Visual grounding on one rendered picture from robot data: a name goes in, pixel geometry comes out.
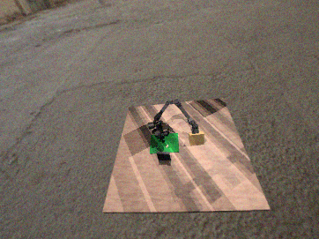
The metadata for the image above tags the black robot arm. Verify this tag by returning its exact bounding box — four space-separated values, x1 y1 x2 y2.
148 99 199 138

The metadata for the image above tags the green circuit board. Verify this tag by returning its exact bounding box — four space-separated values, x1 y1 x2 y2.
150 133 179 153

